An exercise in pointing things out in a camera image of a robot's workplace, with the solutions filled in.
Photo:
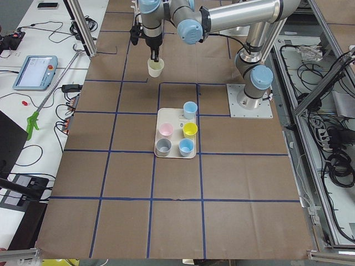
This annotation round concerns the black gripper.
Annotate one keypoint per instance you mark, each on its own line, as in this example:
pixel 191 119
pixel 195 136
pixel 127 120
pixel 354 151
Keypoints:
pixel 153 42

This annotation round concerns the pale green ikea cup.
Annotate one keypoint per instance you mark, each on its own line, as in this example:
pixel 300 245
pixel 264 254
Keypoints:
pixel 155 68

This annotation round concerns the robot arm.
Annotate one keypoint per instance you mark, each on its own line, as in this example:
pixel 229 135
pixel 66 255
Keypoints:
pixel 265 19

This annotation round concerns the light blue cup near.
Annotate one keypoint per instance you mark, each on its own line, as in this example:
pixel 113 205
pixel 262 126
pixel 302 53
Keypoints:
pixel 190 109

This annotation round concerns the light blue cup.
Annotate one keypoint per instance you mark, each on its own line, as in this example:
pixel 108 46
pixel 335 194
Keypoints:
pixel 186 146
pixel 190 109

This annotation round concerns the pink cup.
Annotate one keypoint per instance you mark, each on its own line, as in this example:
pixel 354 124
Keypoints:
pixel 166 130

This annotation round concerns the yellow cup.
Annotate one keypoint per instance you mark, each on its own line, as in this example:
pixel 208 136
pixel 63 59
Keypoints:
pixel 190 130

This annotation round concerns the grey cup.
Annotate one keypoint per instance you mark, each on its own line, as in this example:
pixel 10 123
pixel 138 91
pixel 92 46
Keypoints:
pixel 163 147

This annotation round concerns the light blue cup far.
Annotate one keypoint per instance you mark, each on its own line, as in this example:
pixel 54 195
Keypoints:
pixel 186 146

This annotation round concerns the cream plastic tray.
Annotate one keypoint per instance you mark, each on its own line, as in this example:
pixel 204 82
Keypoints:
pixel 177 119

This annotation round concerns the smartphone on table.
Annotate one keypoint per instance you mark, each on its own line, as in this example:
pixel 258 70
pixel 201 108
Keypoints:
pixel 48 5

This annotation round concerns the blue teach pendant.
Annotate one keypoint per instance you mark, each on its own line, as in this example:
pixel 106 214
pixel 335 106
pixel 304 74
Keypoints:
pixel 36 73

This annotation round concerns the aluminium frame post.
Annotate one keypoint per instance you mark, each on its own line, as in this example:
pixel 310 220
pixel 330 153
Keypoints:
pixel 77 17

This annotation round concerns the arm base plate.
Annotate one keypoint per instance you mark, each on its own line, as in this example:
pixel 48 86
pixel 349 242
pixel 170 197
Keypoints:
pixel 241 106

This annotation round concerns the green handled reach grabber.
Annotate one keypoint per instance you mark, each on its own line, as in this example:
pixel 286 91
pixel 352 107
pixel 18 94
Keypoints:
pixel 32 120

